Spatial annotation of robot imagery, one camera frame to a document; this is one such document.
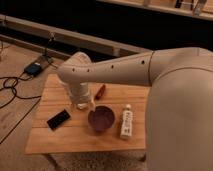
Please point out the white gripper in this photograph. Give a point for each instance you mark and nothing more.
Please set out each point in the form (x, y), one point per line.
(80, 96)

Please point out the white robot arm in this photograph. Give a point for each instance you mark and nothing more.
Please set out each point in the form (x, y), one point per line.
(179, 110)

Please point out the black sponge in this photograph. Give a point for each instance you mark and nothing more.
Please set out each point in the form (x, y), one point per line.
(58, 119)

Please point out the purple bowl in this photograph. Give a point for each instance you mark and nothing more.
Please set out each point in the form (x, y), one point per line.
(101, 119)

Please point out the wooden table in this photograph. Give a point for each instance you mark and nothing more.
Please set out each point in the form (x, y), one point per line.
(75, 134)

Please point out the white bottle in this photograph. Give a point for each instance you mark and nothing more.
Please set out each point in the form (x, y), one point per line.
(127, 118)

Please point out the black power adapter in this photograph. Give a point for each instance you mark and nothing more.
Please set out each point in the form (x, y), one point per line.
(33, 69)

